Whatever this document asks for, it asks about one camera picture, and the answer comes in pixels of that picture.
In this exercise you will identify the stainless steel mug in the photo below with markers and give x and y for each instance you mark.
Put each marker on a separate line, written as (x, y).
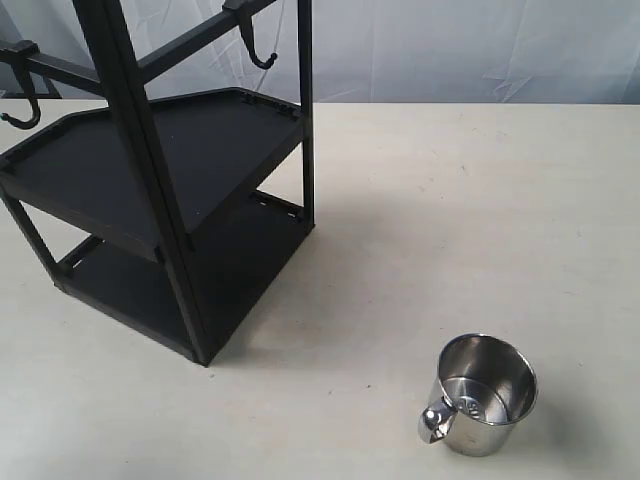
(483, 388)

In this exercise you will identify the black metal shelf rack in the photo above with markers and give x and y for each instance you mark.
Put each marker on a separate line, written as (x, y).
(174, 215)

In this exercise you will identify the black metal hook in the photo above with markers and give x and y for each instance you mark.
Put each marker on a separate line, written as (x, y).
(239, 9)
(16, 55)

